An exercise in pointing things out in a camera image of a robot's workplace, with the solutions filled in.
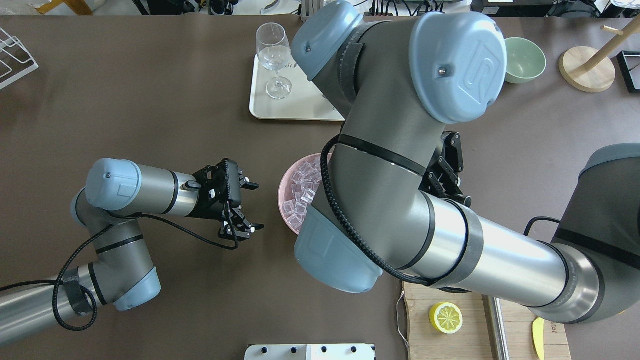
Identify cream serving tray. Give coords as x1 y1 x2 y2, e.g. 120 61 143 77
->
248 55 345 122

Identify lemon half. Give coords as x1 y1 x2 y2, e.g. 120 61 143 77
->
429 301 464 335

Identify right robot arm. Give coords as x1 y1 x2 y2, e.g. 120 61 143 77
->
291 0 639 324

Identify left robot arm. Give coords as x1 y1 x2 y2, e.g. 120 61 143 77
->
0 158 264 346

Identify pink bowl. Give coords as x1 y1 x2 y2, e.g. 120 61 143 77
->
278 153 334 236

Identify green bowl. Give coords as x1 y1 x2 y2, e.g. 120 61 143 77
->
505 38 547 84

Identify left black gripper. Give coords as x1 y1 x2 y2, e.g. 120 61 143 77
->
183 158 265 240

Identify yellow plastic knife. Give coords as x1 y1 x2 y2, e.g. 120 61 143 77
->
531 316 546 360

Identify wooden cutting board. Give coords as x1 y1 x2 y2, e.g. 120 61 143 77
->
402 282 572 360

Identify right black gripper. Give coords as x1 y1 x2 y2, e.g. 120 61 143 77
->
419 131 473 208

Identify white wire cup rack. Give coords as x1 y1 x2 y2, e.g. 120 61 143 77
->
0 28 40 90

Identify wooden glass stand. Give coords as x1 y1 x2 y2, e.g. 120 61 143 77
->
557 17 640 94

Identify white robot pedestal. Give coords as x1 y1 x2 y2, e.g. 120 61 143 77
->
244 342 377 360

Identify clear ice cubes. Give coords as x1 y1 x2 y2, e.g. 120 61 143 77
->
282 159 324 232

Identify wine glass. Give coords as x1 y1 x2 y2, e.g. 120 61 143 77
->
256 22 293 100

